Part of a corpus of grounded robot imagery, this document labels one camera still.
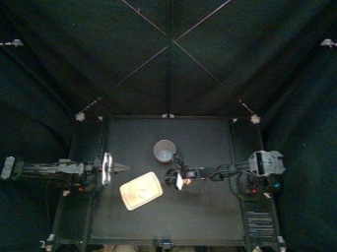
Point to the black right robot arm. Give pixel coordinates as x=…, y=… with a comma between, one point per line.
x=263, y=163

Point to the black table edge clamp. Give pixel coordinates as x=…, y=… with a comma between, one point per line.
x=164, y=243

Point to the silver frame middle bracket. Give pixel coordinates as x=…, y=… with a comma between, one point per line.
x=167, y=115

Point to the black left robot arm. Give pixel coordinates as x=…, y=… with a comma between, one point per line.
x=52, y=168

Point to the pink rectangular plate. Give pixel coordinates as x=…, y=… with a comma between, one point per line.
x=140, y=191

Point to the small orange chip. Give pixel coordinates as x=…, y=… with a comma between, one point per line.
x=188, y=181

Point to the grey round cup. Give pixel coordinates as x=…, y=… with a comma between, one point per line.
x=164, y=151

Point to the silver frame corner bracket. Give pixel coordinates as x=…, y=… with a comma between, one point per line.
x=14, y=42
x=254, y=118
x=326, y=42
x=79, y=116

